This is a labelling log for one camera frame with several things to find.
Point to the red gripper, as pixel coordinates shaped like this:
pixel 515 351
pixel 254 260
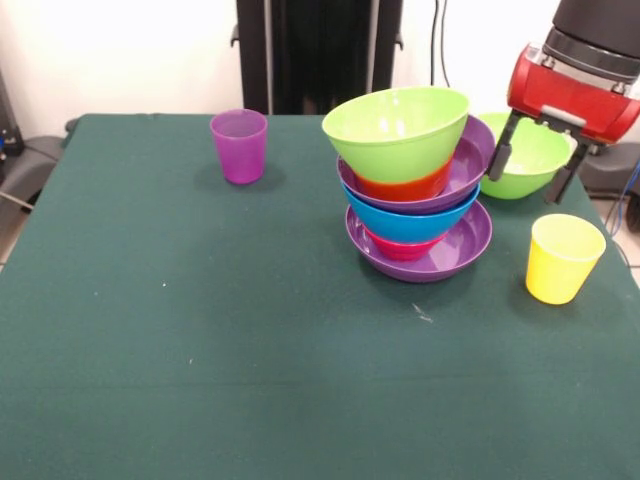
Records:
pixel 570 95

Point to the green plastic bowl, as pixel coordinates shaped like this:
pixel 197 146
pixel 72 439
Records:
pixel 530 155
pixel 395 130

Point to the purple plastic bowl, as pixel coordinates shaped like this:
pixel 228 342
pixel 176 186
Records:
pixel 470 160
pixel 460 250

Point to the orange ribbed plastic bowl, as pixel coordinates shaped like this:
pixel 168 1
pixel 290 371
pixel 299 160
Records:
pixel 405 189

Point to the deep blue plastic bowl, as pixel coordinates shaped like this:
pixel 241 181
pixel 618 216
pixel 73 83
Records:
pixel 400 225

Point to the small pink plastic bowl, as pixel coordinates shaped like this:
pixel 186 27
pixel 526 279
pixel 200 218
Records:
pixel 400 248

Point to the black stand foot with knob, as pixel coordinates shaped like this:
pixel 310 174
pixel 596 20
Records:
pixel 610 170

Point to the yellow plastic cup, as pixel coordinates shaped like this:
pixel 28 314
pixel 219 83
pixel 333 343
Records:
pixel 560 265

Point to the purple plastic cup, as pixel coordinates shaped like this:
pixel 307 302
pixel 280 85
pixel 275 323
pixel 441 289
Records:
pixel 240 155

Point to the dark green tablecloth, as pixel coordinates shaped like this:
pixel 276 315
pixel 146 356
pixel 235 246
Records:
pixel 250 425

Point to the grey stand foot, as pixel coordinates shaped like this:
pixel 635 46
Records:
pixel 30 165

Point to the black equipment box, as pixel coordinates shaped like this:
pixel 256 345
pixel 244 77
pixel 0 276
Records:
pixel 7 120

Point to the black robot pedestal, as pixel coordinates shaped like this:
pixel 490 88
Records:
pixel 320 50

